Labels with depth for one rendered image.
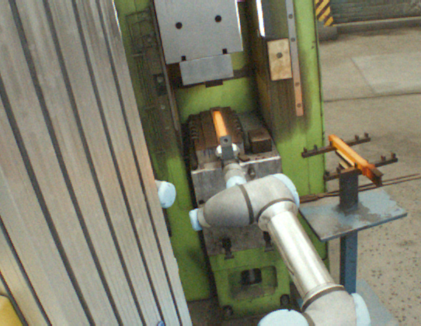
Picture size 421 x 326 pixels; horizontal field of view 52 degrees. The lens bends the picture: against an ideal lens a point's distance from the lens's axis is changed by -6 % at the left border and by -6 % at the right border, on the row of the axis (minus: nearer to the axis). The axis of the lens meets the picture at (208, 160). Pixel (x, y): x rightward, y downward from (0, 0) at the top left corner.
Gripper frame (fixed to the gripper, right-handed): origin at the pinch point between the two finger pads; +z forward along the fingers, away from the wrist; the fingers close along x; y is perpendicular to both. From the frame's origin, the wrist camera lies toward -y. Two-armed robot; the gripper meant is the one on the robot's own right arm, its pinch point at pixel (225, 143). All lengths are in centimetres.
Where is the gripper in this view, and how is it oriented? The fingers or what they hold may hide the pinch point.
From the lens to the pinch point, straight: 186.7
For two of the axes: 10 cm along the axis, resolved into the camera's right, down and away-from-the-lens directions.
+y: 1.6, 8.8, 4.5
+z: -0.8, -4.4, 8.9
